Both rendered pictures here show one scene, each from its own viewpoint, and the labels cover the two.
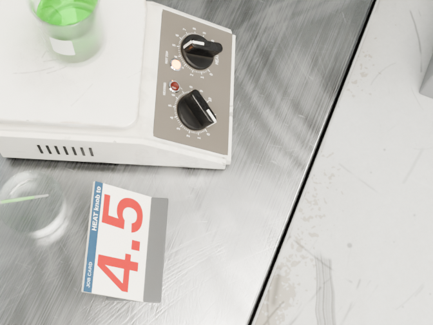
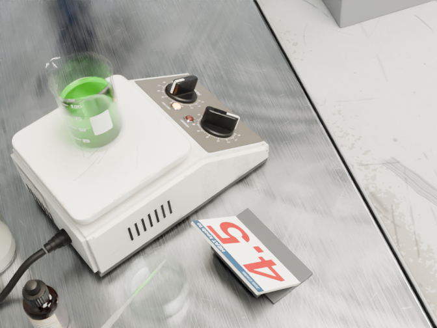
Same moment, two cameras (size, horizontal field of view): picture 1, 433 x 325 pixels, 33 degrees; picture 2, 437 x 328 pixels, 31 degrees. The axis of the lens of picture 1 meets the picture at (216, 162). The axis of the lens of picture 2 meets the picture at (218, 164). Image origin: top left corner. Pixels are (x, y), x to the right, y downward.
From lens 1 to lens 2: 0.30 m
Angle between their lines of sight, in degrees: 21
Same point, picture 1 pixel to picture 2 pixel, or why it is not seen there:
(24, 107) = (103, 193)
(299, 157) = (307, 117)
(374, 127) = (334, 66)
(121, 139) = (188, 171)
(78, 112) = (145, 168)
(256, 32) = (199, 71)
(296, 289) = (392, 191)
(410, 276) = not seen: outside the picture
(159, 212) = (251, 220)
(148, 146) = (210, 163)
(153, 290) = (299, 269)
